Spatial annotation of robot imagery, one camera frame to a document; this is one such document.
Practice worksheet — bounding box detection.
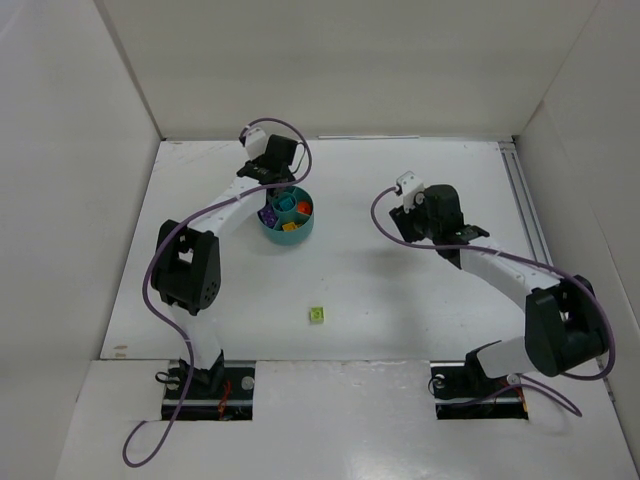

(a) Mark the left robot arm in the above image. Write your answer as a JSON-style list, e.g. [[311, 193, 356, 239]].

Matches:
[[150, 128, 299, 398]]

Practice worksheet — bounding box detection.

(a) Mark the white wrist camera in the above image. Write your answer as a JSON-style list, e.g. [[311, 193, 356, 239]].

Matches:
[[395, 171, 425, 213], [239, 127, 269, 160]]

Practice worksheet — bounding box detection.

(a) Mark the long yellow lego brick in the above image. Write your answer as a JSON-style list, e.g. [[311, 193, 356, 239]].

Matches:
[[282, 222, 300, 232]]

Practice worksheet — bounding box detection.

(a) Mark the long purple lego brick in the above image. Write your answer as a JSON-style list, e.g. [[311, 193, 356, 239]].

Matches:
[[258, 205, 278, 229]]

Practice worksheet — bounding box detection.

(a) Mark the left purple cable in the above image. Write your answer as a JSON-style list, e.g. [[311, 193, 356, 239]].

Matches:
[[122, 117, 314, 469]]

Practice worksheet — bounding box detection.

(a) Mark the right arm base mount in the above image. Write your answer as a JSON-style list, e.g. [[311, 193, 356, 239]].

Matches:
[[428, 361, 529, 421]]

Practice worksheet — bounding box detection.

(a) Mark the green lego brick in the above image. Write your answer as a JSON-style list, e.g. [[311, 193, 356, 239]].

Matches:
[[309, 306, 326, 324]]

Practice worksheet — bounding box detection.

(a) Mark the teal round divided container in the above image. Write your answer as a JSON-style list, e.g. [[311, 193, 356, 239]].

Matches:
[[257, 187, 314, 246]]

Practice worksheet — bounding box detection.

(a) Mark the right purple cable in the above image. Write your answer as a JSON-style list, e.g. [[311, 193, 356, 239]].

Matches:
[[369, 185, 615, 419]]

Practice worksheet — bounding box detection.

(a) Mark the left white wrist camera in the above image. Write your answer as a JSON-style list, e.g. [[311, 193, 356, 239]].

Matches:
[[239, 127, 269, 160]]

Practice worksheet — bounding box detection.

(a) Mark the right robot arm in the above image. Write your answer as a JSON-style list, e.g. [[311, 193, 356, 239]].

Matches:
[[389, 172, 615, 398]]

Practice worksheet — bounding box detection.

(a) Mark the aluminium rail right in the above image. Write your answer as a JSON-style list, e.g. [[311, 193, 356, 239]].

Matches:
[[498, 140, 553, 265]]

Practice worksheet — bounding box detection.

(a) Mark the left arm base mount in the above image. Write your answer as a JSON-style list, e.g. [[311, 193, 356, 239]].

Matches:
[[154, 361, 256, 421]]

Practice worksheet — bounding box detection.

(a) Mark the long teal lego brick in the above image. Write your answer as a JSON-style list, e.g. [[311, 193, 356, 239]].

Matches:
[[274, 194, 297, 213]]

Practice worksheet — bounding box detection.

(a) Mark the purple cable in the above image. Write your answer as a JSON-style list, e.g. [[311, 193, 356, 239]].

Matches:
[[369, 185, 615, 419], [122, 117, 314, 469]]

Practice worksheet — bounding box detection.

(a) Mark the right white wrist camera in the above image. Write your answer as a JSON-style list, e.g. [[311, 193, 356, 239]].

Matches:
[[395, 171, 425, 213]]

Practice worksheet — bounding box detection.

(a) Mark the orange round lego piece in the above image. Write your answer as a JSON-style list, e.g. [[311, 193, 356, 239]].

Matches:
[[297, 201, 313, 216]]

